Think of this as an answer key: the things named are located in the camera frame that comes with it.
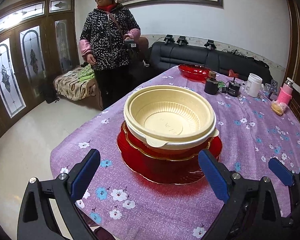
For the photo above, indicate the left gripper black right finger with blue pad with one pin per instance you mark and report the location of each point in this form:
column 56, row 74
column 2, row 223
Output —
column 250, row 209

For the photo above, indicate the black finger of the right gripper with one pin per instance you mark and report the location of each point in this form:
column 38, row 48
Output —
column 290, row 223

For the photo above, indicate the small beige plastic bowl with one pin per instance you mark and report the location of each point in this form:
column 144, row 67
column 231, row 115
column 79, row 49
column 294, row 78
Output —
column 169, row 113

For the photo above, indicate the white plastic bowl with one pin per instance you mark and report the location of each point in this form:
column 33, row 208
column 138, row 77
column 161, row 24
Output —
column 177, row 145

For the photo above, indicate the purple floral tablecloth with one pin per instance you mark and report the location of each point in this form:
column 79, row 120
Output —
column 143, row 193

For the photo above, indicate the red plate gold rim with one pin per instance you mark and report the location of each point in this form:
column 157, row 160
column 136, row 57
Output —
column 128, row 143

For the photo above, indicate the small bag of snack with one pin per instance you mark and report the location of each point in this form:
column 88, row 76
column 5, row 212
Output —
column 278, row 107

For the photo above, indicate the large red plate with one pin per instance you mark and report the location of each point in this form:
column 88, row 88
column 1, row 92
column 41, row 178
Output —
column 169, row 172

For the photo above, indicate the pink sleeved bottle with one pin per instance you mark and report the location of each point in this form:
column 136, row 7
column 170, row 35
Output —
column 285, row 94

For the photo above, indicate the black round device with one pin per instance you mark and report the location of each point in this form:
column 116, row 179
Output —
column 233, row 88

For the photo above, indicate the white plastic jar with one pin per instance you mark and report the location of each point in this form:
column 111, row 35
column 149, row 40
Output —
column 253, row 85

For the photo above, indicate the black cylinder with wooden knob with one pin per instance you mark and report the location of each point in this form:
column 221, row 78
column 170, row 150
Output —
column 211, row 85

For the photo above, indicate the red plastic bag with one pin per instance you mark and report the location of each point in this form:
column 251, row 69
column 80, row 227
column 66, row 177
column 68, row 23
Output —
column 231, row 73

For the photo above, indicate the patterned bed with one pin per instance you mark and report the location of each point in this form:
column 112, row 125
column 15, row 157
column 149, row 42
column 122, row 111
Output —
column 76, row 84

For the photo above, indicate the red glass dish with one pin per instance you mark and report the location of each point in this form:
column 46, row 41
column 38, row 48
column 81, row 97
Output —
column 194, row 72

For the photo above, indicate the black leather sofa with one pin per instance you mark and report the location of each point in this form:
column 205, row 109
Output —
column 165, row 56

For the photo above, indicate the wooden glass panel doors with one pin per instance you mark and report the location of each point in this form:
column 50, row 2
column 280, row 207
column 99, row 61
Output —
column 37, row 44

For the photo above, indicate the woman in patterned jacket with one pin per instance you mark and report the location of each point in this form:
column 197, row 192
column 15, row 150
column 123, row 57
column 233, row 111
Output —
column 103, row 44

